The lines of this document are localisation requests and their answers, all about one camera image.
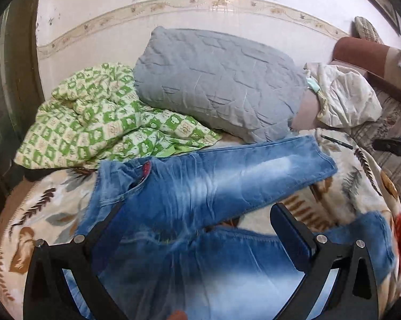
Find blue denim pants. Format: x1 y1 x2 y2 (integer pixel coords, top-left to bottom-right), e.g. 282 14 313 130
62 135 396 320

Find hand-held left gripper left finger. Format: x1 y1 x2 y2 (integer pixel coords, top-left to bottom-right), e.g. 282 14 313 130
23 203 128 320

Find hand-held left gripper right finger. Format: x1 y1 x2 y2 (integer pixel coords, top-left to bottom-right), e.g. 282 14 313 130
270 203 380 320

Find brown bolster cushion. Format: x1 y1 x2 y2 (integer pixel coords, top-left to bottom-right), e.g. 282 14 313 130
331 37 401 101

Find grey patterned rug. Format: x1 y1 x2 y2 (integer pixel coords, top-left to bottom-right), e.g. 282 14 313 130
350 88 401 207

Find green checked quilt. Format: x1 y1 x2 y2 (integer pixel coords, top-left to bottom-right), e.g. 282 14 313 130
14 63 223 170

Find dark picture frame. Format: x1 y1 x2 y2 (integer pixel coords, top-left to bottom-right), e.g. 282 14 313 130
336 0 401 36

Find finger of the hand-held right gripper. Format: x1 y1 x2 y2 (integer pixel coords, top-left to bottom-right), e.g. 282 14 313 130
372 136 401 158

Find grey quilted pillow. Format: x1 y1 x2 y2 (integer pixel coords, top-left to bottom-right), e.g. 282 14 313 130
133 26 309 144

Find cream crumpled cloth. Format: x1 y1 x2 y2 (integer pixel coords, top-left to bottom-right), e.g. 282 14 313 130
304 62 383 128

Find leaf print blanket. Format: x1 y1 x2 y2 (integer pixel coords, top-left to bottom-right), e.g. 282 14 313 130
0 129 401 320

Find dark pen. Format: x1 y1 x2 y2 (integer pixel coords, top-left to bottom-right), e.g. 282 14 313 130
321 135 354 150

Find patterned woven cushion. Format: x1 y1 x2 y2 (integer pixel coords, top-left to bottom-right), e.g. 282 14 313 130
353 16 384 45

